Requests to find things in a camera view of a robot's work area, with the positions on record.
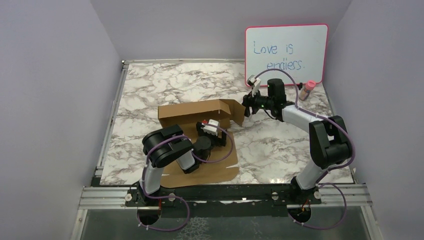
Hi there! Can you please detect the pink framed whiteboard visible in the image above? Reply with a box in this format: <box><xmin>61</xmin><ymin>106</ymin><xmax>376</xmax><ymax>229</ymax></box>
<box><xmin>244</xmin><ymin>23</ymin><xmax>329</xmax><ymax>87</ymax></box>

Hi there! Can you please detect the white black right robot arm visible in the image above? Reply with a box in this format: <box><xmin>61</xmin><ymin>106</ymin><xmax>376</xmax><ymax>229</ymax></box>
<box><xmin>242</xmin><ymin>76</ymin><xmax>354</xmax><ymax>204</ymax></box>

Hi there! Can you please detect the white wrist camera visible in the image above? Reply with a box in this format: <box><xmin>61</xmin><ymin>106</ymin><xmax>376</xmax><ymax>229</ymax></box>
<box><xmin>246</xmin><ymin>75</ymin><xmax>261</xmax><ymax>97</ymax></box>
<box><xmin>201</xmin><ymin>119</ymin><xmax>220</xmax><ymax>136</ymax></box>

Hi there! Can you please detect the aluminium front frame rail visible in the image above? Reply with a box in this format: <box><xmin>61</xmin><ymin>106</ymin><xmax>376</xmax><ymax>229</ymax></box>
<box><xmin>71</xmin><ymin>184</ymin><xmax>383</xmax><ymax>240</ymax></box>

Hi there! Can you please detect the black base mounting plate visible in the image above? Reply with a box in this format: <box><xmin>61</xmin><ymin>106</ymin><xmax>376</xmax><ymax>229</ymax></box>
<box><xmin>90</xmin><ymin>177</ymin><xmax>323</xmax><ymax>220</ymax></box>

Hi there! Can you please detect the pink lidded marker jar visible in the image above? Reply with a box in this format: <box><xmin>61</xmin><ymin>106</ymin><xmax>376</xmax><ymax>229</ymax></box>
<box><xmin>299</xmin><ymin>80</ymin><xmax>317</xmax><ymax>101</ymax></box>

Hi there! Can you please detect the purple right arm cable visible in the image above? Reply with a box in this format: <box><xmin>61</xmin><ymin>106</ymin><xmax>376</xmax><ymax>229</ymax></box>
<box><xmin>253</xmin><ymin>68</ymin><xmax>357</xmax><ymax>230</ymax></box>

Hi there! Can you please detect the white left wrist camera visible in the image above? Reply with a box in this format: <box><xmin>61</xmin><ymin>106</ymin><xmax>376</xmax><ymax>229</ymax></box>
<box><xmin>201</xmin><ymin>119</ymin><xmax>220</xmax><ymax>136</ymax></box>

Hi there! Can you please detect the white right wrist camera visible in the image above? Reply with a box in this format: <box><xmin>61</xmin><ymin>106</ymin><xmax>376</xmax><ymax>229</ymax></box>
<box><xmin>246</xmin><ymin>75</ymin><xmax>261</xmax><ymax>97</ymax></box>

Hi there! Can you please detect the brown cardboard box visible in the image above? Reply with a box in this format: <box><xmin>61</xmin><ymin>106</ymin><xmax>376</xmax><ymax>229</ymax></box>
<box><xmin>157</xmin><ymin>99</ymin><xmax>245</xmax><ymax>188</ymax></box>

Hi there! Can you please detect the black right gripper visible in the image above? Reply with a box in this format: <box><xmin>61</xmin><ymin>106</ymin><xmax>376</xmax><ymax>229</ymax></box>
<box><xmin>234</xmin><ymin>87</ymin><xmax>274</xmax><ymax>118</ymax></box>

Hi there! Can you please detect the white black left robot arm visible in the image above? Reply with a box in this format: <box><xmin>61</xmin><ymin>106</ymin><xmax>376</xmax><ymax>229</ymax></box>
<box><xmin>137</xmin><ymin>119</ymin><xmax>235</xmax><ymax>206</ymax></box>

